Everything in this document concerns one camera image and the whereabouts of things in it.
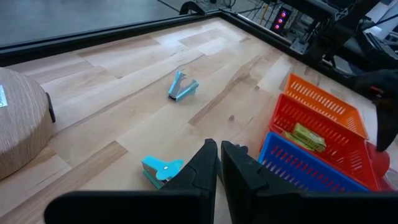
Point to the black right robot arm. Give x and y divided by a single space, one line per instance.
329 31

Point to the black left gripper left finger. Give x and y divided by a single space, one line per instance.
155 208

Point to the small silver metal object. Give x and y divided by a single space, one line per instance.
183 91

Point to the blue plastic basket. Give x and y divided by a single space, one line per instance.
295 168

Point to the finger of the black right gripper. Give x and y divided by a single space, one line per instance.
387 124

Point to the round wooden lamp base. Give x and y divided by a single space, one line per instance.
21 124

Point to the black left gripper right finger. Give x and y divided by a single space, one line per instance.
280 208

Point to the orange plastic basket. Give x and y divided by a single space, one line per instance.
311 93

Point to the teal staple remover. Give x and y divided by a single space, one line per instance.
161 169

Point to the black table frame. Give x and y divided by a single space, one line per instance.
93 34

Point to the red plastic basket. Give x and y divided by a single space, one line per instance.
351 158

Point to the black power strip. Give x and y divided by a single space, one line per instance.
280 20

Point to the black arched bracket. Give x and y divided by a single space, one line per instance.
186 6

